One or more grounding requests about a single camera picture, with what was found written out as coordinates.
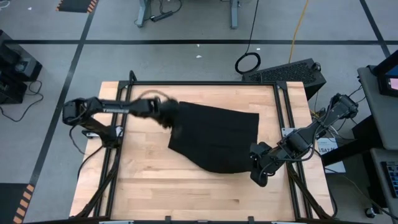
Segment long yellow cable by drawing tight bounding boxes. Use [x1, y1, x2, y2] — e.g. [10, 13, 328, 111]
[288, 0, 310, 64]

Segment black aluminium table frame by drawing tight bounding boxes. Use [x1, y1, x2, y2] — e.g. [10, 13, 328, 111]
[74, 70, 336, 220]

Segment black monitor with blue screen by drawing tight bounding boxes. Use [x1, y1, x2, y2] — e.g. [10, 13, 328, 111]
[373, 51, 398, 98]

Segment black cable with coil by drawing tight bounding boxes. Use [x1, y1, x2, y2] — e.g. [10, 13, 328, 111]
[234, 0, 262, 75]

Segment black hazard striped mat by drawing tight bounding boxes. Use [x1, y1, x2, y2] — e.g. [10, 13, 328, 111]
[55, 0, 99, 14]
[0, 182, 35, 224]

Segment grey desk leg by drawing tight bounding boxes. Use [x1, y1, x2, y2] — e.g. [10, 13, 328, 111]
[229, 0, 239, 30]
[136, 0, 150, 28]

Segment black equipment case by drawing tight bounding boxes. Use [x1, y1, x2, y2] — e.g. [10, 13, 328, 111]
[0, 29, 44, 105]

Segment black cloth napkin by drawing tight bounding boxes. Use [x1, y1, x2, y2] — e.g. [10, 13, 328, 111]
[167, 101, 261, 174]

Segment white paper sheet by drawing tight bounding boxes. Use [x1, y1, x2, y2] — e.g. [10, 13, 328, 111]
[317, 138, 346, 174]

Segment black keyboard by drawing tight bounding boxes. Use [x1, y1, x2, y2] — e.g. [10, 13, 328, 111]
[381, 161, 398, 199]

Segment black perforated computer tower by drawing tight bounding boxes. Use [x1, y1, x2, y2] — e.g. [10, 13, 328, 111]
[241, 58, 327, 101]

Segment grey side table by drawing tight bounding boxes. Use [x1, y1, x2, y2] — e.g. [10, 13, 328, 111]
[357, 65, 398, 150]

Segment grey desk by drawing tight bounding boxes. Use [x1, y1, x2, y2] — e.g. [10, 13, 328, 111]
[369, 147, 398, 215]

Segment black caster wheel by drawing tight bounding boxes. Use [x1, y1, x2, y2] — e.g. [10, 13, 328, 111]
[364, 206, 379, 219]

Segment black arm base cable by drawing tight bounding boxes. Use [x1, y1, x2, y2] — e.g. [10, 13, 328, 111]
[76, 144, 105, 181]

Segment black desk base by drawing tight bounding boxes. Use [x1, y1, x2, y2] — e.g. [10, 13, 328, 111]
[322, 114, 385, 167]

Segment black floor cable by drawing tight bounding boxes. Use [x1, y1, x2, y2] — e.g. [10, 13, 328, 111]
[0, 80, 44, 123]

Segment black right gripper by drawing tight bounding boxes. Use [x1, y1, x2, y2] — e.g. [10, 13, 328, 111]
[249, 141, 278, 188]

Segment black power strip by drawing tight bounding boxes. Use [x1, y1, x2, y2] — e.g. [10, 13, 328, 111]
[150, 11, 174, 23]

